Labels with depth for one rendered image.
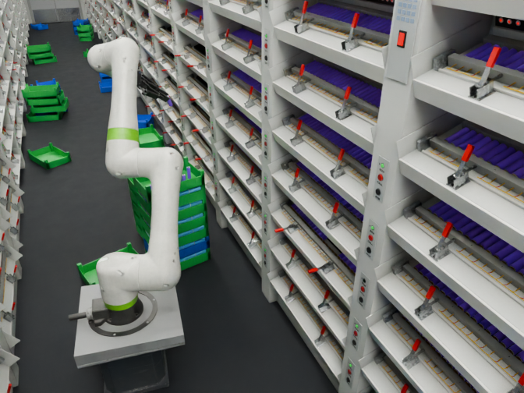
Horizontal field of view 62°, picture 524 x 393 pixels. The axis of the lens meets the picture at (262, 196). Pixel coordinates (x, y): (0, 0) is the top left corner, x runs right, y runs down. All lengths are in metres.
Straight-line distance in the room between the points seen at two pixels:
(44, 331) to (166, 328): 0.78
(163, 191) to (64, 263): 1.18
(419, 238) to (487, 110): 0.38
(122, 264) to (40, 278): 1.07
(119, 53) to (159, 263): 0.79
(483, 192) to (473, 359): 0.40
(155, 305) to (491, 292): 1.20
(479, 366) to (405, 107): 0.61
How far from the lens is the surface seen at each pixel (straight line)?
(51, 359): 2.19
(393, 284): 1.29
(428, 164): 1.07
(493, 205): 0.96
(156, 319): 1.74
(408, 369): 1.36
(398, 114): 1.07
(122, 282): 1.62
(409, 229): 1.17
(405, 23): 1.04
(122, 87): 1.75
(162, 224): 1.60
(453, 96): 0.95
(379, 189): 1.17
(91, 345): 1.70
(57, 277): 2.60
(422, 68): 1.04
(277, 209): 1.89
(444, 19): 1.05
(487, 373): 1.15
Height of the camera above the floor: 1.56
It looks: 31 degrees down
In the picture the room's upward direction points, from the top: straight up
